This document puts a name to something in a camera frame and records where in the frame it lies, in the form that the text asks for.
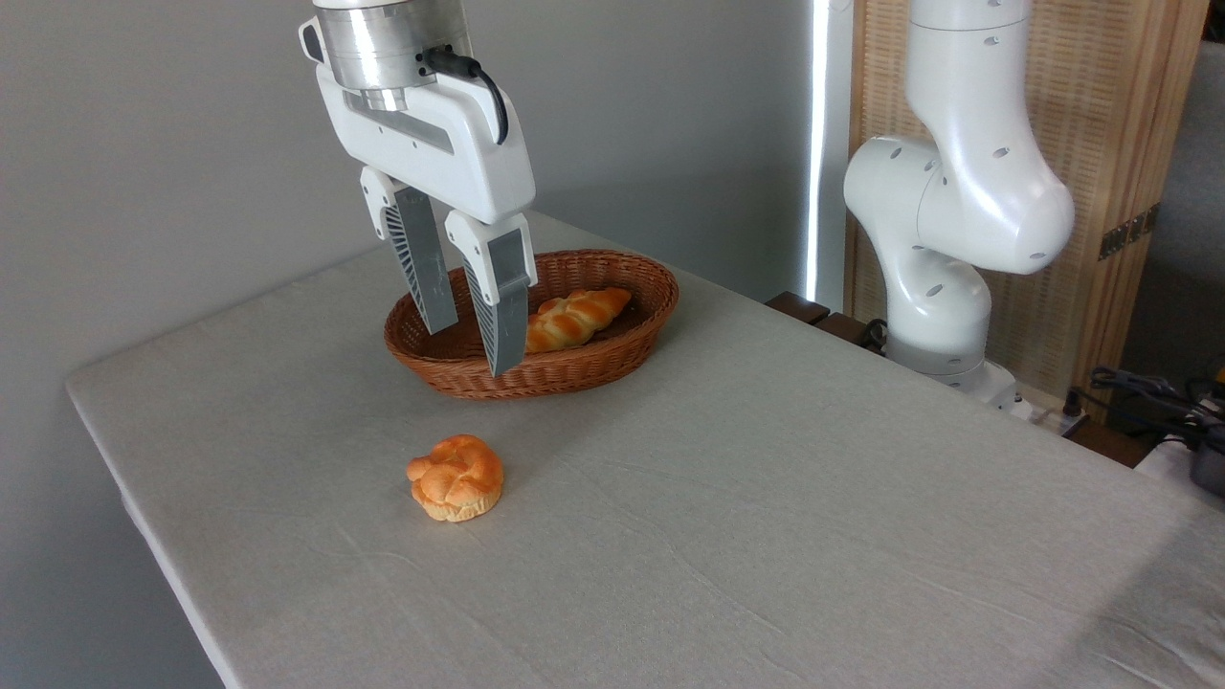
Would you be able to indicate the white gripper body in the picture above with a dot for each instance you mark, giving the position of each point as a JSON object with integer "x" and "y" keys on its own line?
{"x": 450, "y": 144}

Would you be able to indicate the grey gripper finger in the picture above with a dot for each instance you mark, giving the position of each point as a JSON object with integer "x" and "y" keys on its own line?
{"x": 423, "y": 268}
{"x": 505, "y": 316}

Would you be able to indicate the long braided bread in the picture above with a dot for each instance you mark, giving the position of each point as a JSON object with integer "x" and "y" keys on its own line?
{"x": 574, "y": 318}

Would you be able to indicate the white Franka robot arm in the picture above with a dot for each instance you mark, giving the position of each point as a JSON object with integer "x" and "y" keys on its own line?
{"x": 967, "y": 191}

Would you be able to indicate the round knotted bread roll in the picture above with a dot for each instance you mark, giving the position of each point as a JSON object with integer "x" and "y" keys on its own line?
{"x": 456, "y": 478}

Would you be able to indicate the brown wicker basket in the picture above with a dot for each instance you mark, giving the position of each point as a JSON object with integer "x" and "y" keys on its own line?
{"x": 450, "y": 368}

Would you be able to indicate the silver wrist flange cylinder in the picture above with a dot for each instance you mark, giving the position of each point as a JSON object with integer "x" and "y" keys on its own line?
{"x": 383, "y": 43}

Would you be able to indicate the dark brown wooden block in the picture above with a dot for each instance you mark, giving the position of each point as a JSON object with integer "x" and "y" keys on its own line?
{"x": 797, "y": 307}

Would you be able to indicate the beige tablecloth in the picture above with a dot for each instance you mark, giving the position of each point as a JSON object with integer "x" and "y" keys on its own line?
{"x": 766, "y": 526}

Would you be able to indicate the black screen hinge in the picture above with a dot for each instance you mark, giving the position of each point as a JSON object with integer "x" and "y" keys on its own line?
{"x": 1129, "y": 232}

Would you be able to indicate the wooden bamboo screen panel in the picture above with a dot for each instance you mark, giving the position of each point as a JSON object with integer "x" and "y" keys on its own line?
{"x": 1110, "y": 105}

